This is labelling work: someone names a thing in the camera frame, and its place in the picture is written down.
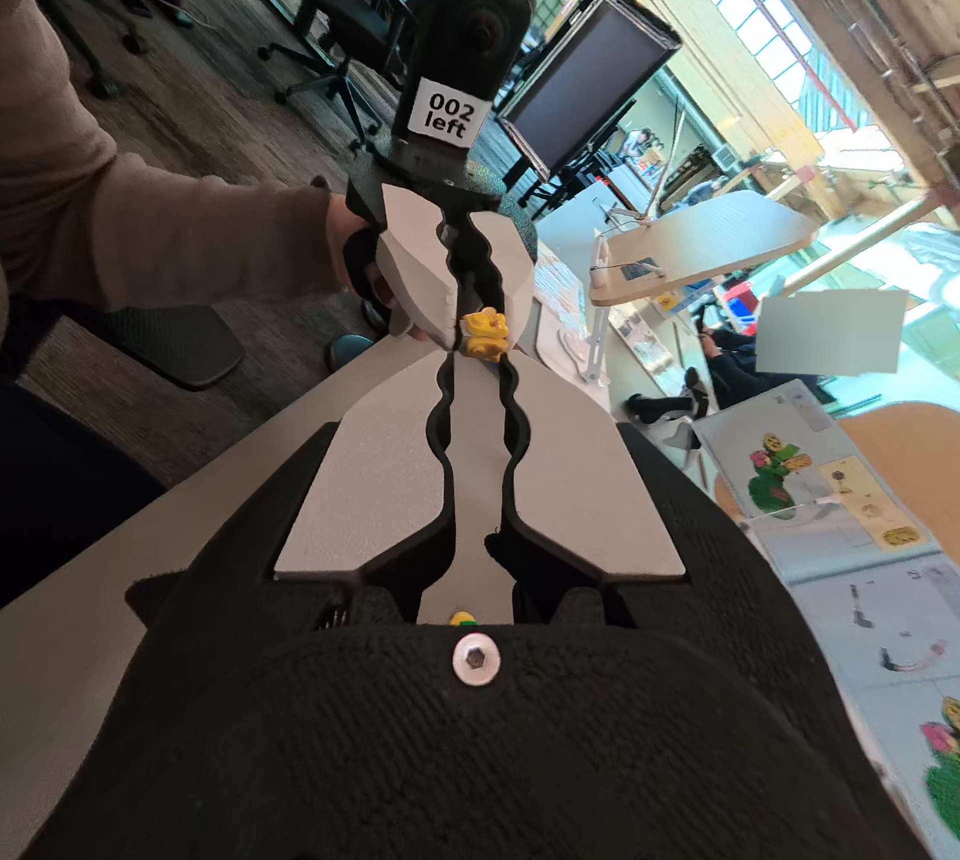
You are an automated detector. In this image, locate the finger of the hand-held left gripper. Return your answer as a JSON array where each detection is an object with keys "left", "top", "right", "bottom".
[
  {"left": 468, "top": 210, "right": 536, "bottom": 355},
  {"left": 377, "top": 184, "right": 461, "bottom": 351}
]

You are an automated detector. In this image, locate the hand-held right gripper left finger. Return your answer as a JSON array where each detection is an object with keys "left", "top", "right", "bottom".
[{"left": 273, "top": 349, "right": 457, "bottom": 623}]

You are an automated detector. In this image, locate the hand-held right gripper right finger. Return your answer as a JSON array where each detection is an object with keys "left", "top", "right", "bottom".
[{"left": 499, "top": 358, "right": 688, "bottom": 623}]

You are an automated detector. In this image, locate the yellow toy brick cluster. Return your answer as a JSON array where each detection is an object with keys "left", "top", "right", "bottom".
[{"left": 459, "top": 307, "right": 512, "bottom": 361}]

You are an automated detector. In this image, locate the person's left forearm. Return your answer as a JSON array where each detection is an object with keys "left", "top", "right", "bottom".
[{"left": 0, "top": 0, "right": 348, "bottom": 315}]

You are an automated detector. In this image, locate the person's left hand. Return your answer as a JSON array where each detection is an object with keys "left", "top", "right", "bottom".
[{"left": 326, "top": 194, "right": 397, "bottom": 312}]

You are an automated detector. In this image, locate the black office chair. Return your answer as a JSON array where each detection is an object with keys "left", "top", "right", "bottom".
[{"left": 257, "top": 0, "right": 423, "bottom": 150}]

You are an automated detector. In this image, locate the black monitor on stand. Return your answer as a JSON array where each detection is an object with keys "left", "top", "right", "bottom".
[{"left": 495, "top": 0, "right": 685, "bottom": 218}]

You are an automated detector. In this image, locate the toy brick instruction booklet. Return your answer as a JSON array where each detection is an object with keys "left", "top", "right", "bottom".
[{"left": 693, "top": 380, "right": 960, "bottom": 842}]

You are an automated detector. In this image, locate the black chair armrest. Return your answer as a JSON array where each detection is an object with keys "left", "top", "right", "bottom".
[{"left": 71, "top": 305, "right": 246, "bottom": 393}]

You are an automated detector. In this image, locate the person's leg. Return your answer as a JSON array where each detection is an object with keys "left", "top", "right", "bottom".
[{"left": 0, "top": 298, "right": 170, "bottom": 610}]

